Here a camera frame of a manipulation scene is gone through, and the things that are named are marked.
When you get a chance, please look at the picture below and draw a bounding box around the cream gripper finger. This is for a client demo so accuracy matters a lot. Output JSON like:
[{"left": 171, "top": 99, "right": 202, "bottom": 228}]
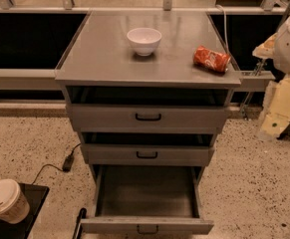
[
  {"left": 258, "top": 76, "right": 290, "bottom": 140},
  {"left": 252, "top": 33, "right": 277, "bottom": 59}
]

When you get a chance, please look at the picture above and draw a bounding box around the red coke can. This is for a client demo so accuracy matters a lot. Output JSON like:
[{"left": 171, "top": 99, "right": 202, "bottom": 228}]
[{"left": 193, "top": 46, "right": 231, "bottom": 73}]

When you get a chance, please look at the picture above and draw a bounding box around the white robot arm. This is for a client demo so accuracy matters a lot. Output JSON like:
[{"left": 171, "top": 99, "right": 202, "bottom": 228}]
[{"left": 252, "top": 16, "right": 290, "bottom": 140}]

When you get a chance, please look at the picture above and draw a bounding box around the grey metal drawer cabinet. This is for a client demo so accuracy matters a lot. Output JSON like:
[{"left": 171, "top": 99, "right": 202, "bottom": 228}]
[{"left": 54, "top": 9, "right": 242, "bottom": 236}]

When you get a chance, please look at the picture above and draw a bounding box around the grey top drawer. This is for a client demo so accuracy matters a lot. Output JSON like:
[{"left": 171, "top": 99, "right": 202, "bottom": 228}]
[{"left": 66, "top": 105, "right": 227, "bottom": 133}]

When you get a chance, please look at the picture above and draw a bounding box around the grey open bottom drawer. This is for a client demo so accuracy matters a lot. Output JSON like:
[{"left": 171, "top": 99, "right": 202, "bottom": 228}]
[{"left": 81, "top": 165, "right": 213, "bottom": 235}]

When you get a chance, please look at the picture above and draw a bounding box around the grey middle drawer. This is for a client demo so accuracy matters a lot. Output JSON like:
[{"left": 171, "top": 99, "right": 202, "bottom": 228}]
[{"left": 81, "top": 144, "right": 214, "bottom": 166}]

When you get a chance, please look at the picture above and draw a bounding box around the white ceramic bowl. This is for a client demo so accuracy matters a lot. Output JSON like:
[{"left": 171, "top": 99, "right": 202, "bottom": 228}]
[{"left": 127, "top": 28, "right": 162, "bottom": 56}]

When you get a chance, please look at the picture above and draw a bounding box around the white lidded paper coffee cup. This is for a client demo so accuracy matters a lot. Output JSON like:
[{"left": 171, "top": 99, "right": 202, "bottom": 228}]
[{"left": 0, "top": 179, "right": 30, "bottom": 224}]

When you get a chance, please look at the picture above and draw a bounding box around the black side table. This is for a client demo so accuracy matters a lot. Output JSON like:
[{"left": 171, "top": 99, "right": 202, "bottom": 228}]
[{"left": 0, "top": 183, "right": 49, "bottom": 239}]

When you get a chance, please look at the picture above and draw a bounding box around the white cable behind cabinet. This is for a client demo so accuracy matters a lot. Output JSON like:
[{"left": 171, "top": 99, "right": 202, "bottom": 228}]
[{"left": 215, "top": 4, "right": 231, "bottom": 56}]

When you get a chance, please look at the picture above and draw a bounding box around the black power adapter with cable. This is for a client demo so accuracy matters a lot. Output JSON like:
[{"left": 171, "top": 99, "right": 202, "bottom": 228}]
[{"left": 32, "top": 143, "right": 80, "bottom": 184}]

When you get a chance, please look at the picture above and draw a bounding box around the black handle near drawer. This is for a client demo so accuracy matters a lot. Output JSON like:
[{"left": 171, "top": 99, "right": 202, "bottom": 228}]
[{"left": 72, "top": 208, "right": 87, "bottom": 239}]

